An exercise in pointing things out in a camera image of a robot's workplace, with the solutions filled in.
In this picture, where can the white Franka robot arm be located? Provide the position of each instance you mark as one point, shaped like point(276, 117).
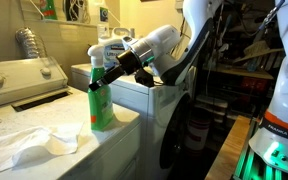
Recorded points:
point(164, 43)

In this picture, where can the silver foil vent duct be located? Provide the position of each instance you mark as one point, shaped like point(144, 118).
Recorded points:
point(30, 41)

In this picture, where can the white top-load laundry machine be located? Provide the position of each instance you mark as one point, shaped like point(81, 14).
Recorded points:
point(94, 156)

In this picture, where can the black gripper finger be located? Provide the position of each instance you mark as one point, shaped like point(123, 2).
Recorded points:
point(110, 72)
point(108, 81)

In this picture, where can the white labelled container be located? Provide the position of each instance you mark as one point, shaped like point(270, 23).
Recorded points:
point(103, 11)

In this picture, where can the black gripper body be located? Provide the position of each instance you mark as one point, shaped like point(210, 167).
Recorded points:
point(129, 62)

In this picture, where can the wall shelf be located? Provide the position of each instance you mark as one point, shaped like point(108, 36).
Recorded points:
point(67, 22)

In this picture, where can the wooden storage shelf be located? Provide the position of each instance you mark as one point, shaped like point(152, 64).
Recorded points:
point(247, 72)

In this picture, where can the striped bucket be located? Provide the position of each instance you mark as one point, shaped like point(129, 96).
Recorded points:
point(197, 135)

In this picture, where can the large white detergent jug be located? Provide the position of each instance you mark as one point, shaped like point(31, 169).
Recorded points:
point(112, 45)

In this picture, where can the white paper cloth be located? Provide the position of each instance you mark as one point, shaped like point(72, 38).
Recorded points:
point(30, 146)

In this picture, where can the metal robot mount frame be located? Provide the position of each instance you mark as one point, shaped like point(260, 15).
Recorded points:
point(254, 166)

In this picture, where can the wooden table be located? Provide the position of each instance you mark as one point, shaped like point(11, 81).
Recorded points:
point(229, 150)

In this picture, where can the red boxes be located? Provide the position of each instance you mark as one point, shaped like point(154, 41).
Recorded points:
point(255, 84)

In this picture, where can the green bottle with red label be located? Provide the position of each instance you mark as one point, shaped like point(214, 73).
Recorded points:
point(49, 8)

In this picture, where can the white front-load washer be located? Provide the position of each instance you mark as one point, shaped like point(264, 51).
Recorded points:
point(164, 100)

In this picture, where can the green plastic bottle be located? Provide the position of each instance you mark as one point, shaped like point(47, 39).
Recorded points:
point(100, 106)

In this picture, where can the stacked white storage bins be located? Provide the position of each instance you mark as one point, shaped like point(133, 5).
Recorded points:
point(214, 103)

